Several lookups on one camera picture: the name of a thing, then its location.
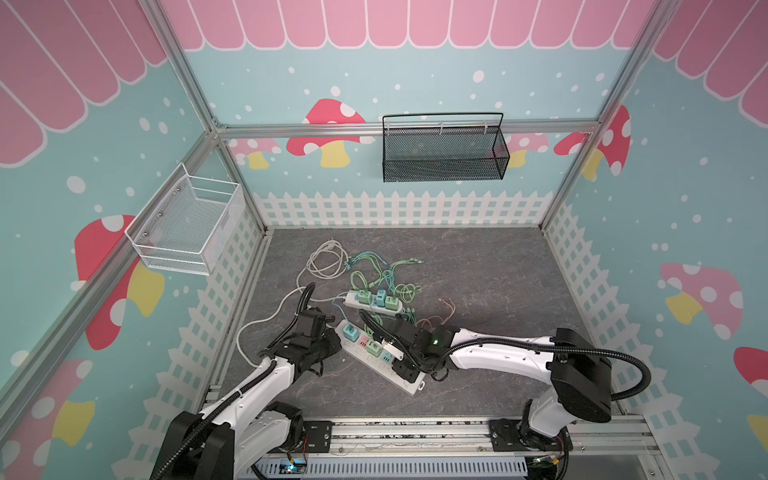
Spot teal charger plug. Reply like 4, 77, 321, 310
342, 324, 361, 342
374, 289, 387, 308

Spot green charger plug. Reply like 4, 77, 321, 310
385, 296, 402, 312
366, 340, 383, 358
356, 290, 373, 305

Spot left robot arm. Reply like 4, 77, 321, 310
150, 283, 341, 479

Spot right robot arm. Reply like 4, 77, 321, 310
374, 320, 652, 451

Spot large white multicolour power strip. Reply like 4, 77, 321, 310
335, 320, 425, 395

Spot small white blue power strip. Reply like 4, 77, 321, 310
343, 290, 404, 316

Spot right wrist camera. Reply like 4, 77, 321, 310
381, 340, 402, 358

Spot tangled green charging cables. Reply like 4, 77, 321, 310
347, 251, 457, 328

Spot coiled white power cord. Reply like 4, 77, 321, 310
235, 239, 352, 367

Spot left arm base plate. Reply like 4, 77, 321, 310
289, 421, 334, 454

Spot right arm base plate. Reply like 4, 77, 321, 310
488, 418, 573, 453

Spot white mesh wall basket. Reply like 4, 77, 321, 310
125, 164, 245, 276

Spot aluminium front rail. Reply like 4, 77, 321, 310
161, 416, 667, 475

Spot black mesh wall basket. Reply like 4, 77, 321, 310
381, 112, 511, 183

